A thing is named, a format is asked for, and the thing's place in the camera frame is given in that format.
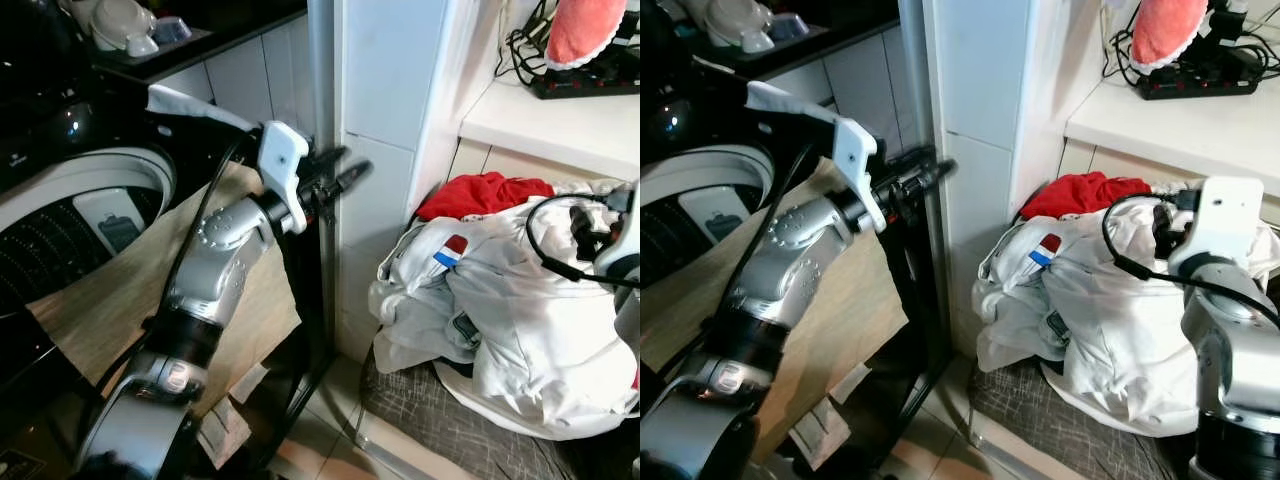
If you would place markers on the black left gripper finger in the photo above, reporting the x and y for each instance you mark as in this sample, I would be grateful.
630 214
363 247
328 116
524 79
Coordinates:
355 177
940 172
335 157
925 156

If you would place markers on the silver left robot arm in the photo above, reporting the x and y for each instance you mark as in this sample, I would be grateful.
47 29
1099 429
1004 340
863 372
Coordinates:
215 250
790 245

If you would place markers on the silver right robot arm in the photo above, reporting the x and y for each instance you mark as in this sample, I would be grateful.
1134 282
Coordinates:
625 300
1235 350

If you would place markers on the red garment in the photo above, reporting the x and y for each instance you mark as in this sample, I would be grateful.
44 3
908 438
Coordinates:
1085 193
485 195

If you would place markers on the white stone ledge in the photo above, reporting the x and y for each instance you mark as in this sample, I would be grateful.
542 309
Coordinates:
1170 125
560 125

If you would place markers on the white jacket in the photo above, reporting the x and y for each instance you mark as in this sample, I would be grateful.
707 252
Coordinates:
520 320
1100 330

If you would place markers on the wood grain board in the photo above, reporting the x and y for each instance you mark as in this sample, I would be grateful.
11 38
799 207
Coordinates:
860 300
120 300

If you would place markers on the black power strip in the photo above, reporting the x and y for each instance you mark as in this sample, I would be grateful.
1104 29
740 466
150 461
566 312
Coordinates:
1195 83
585 85

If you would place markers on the black glass washer lid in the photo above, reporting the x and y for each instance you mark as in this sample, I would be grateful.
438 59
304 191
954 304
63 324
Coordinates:
690 110
60 110

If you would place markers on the small blue cup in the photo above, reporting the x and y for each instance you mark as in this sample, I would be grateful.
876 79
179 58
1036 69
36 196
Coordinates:
790 27
172 30

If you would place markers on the pink cloth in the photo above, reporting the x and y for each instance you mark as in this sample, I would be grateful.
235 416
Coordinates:
1165 30
585 30

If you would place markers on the grey fabric laundry basket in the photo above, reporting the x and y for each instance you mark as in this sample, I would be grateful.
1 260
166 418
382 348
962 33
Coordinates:
1040 425
440 420

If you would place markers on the white paper tag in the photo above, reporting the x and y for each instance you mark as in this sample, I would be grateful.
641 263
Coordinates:
225 432
825 425

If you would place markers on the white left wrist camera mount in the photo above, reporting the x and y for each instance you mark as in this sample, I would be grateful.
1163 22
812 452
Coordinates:
283 160
858 155

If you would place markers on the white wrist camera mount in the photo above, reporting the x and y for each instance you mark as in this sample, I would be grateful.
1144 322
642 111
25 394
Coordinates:
858 155
1225 220
283 160

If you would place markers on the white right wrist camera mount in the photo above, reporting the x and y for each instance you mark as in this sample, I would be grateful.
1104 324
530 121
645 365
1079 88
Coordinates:
1225 220

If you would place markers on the black metal frame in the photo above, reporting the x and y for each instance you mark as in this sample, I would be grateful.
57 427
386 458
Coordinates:
925 320
312 330

